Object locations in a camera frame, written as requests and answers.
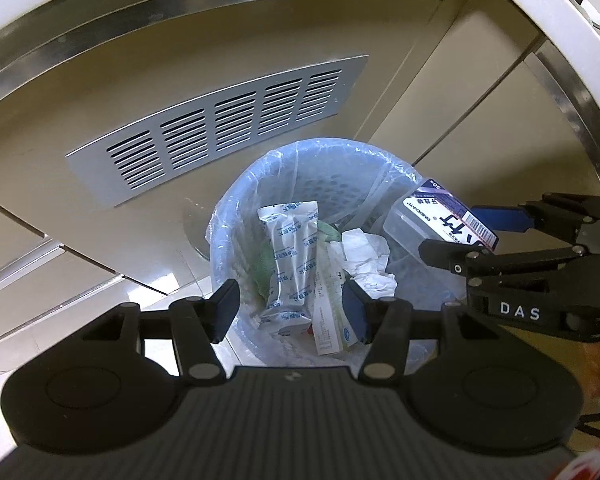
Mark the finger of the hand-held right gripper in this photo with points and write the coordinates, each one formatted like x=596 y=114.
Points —
x=505 y=217
x=445 y=257

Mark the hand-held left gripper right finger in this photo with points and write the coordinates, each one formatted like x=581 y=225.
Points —
x=355 y=312

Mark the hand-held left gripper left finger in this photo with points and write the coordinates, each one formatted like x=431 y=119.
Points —
x=227 y=307

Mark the white and purple box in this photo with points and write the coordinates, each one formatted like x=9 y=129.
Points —
x=440 y=220

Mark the white tissue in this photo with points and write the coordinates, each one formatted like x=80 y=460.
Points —
x=362 y=255

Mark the silver foil packet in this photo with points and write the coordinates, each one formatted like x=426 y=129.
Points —
x=290 y=260

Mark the waste bin with blue liner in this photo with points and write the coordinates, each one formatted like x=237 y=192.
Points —
x=330 y=180

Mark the white green carton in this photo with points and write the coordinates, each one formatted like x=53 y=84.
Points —
x=330 y=320

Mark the person's red white clothing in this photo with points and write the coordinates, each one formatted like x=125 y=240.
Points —
x=590 y=470

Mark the silver cabinet vent grille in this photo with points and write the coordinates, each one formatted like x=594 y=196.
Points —
x=205 y=125

